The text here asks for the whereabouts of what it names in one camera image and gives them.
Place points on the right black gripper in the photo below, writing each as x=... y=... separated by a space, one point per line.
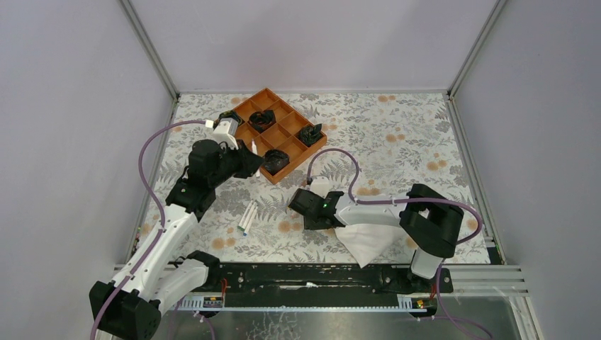
x=300 y=204

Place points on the dark green rolled tie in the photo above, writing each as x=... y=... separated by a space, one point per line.
x=310 y=134

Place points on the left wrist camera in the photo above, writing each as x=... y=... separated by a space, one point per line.
x=224 y=131

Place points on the orange wooden compartment tray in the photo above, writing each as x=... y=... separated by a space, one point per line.
x=283 y=134

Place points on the white marker blue end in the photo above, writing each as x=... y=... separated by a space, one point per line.
x=250 y=219

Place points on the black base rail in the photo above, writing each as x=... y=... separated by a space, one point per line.
x=320 y=286

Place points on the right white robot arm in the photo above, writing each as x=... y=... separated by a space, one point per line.
x=430 y=220

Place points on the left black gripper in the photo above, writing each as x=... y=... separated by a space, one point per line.
x=249 y=163

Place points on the green patterned rolled tie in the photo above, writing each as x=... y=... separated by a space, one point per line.
x=231 y=114

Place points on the white marker green end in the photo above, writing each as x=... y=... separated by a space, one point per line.
x=242 y=224

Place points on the dark blue rolled tie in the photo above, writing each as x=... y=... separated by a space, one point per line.
x=275 y=160

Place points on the white folded cloth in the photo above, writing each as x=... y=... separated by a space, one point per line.
x=366 y=242

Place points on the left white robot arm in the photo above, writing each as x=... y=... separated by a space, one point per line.
x=132 y=303

